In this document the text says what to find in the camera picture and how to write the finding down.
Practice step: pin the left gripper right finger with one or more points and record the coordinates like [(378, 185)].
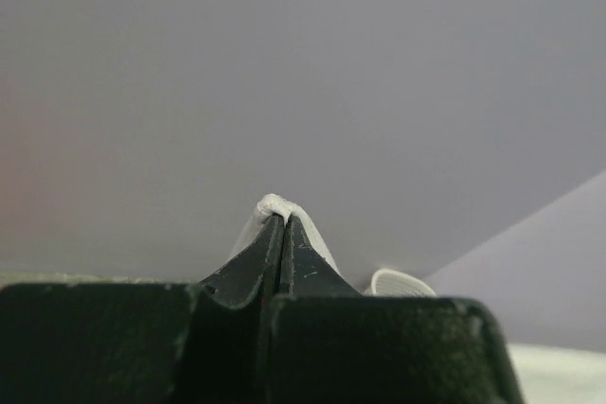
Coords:
[(331, 344)]

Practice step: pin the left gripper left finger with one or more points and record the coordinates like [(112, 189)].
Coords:
[(140, 343)]

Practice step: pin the white t shirt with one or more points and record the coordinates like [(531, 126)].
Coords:
[(547, 374)]

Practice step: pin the white plastic laundry basket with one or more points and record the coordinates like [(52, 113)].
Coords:
[(388, 282)]

